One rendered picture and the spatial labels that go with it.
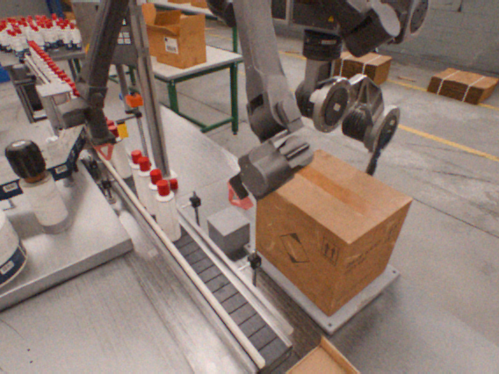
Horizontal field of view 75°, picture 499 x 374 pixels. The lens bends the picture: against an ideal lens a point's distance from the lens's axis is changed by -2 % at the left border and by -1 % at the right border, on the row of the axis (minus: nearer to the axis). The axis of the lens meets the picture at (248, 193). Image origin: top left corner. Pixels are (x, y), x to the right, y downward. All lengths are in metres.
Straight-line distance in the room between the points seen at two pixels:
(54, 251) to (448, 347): 1.09
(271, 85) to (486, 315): 1.94
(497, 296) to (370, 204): 1.68
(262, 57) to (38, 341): 0.84
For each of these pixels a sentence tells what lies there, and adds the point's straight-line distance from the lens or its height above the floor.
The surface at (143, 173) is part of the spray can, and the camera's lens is 1.04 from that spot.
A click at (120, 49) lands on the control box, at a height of 1.33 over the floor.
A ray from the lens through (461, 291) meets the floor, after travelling 2.33.
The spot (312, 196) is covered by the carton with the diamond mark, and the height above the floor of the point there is 1.12.
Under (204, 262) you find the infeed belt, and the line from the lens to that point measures 0.96.
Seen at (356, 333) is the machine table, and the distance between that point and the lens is 0.93.
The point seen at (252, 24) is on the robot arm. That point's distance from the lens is 0.62.
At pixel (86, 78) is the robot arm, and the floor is 1.30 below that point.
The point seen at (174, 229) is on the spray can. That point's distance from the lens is 1.00.
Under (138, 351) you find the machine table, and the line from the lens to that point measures 0.91.
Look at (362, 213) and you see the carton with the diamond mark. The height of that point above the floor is 1.12.
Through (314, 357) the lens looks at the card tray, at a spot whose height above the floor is 0.83.
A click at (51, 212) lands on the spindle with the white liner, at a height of 0.96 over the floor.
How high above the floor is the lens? 1.61
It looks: 38 degrees down
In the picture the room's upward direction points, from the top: straight up
